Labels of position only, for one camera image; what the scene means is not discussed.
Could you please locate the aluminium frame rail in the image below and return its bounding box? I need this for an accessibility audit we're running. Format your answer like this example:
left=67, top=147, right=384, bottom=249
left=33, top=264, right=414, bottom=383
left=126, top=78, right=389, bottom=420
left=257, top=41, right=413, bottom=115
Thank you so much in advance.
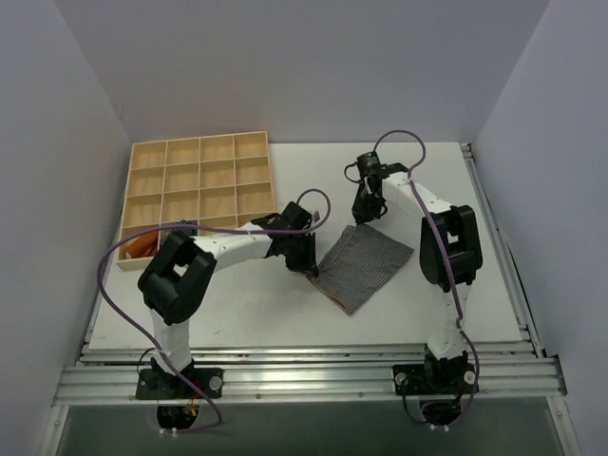
left=42, top=142, right=579, bottom=455

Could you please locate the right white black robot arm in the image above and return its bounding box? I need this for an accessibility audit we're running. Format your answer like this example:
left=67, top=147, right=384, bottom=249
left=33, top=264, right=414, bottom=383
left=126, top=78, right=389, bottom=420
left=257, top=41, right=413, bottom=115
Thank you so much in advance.
left=351, top=151, right=483, bottom=392

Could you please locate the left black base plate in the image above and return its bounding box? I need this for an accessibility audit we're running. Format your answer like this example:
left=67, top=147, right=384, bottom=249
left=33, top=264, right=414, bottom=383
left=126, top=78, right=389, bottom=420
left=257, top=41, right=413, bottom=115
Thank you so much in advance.
left=135, top=367, right=224, bottom=401

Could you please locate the wooden compartment tray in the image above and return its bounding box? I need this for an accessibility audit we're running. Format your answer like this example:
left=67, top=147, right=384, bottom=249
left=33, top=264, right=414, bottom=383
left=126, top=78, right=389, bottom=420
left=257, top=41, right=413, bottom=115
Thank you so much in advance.
left=114, top=131, right=276, bottom=271

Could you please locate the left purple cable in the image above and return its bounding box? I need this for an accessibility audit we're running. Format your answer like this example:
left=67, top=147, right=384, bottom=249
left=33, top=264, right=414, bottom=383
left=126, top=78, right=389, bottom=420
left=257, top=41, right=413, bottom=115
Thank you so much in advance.
left=96, top=188, right=333, bottom=434

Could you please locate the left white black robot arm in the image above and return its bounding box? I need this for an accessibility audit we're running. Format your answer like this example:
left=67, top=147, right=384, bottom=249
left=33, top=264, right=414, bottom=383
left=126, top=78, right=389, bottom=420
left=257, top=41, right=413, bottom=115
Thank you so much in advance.
left=138, top=202, right=318, bottom=398

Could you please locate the striped grey underwear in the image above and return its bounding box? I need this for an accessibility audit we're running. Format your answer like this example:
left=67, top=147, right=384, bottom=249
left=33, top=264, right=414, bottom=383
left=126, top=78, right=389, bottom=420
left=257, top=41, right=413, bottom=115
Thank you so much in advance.
left=310, top=224, right=414, bottom=316

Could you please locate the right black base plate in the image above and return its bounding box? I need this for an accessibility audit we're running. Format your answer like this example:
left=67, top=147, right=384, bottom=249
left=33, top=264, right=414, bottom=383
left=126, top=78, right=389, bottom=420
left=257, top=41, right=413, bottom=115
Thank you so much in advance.
left=392, top=364, right=479, bottom=396

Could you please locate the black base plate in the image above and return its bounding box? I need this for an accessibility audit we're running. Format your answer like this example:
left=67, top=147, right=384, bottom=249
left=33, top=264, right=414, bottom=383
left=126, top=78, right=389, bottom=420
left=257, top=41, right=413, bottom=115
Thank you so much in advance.
left=135, top=367, right=224, bottom=401
left=392, top=364, right=479, bottom=396

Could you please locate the rolled orange cloth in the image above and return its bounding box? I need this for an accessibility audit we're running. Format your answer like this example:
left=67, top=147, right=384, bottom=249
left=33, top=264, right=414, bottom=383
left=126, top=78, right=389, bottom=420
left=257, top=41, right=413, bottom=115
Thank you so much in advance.
left=124, top=232, right=158, bottom=259

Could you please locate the rolled dark striped cloth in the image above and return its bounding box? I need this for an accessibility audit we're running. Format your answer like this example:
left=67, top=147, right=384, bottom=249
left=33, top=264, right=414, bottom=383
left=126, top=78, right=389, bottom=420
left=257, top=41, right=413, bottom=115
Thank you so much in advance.
left=160, top=219, right=198, bottom=245

